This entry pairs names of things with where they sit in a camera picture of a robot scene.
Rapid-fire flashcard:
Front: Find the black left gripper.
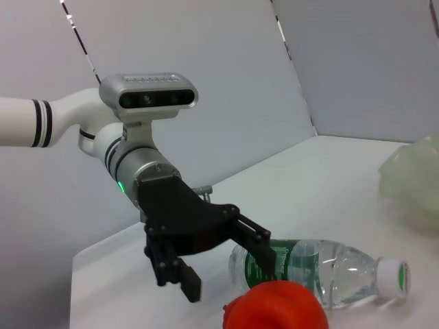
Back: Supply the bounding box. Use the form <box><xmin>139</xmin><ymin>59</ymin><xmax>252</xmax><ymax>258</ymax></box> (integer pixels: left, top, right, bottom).
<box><xmin>135</xmin><ymin>175</ymin><xmax>279</xmax><ymax>303</ymax></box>

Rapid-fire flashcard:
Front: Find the clear water bottle green label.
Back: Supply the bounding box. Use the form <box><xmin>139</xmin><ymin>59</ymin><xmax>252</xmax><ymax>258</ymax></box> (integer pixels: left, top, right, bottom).
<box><xmin>228</xmin><ymin>239</ymin><xmax>412</xmax><ymax>311</ymax></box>

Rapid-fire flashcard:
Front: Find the wavy clear glass fruit plate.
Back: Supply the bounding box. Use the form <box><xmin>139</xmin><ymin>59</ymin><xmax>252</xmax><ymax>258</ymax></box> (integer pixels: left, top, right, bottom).
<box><xmin>378</xmin><ymin>134</ymin><xmax>439</xmax><ymax>234</ymax></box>

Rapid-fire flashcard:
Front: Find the left gripper cable with plugs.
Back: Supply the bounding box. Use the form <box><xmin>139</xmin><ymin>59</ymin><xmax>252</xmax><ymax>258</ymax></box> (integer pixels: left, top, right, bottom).
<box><xmin>192</xmin><ymin>186</ymin><xmax>214</xmax><ymax>204</ymax></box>

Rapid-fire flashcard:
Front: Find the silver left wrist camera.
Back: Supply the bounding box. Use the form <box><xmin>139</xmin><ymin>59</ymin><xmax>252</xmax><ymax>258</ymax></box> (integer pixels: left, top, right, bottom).
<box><xmin>98</xmin><ymin>72</ymin><xmax>199</xmax><ymax>148</ymax></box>

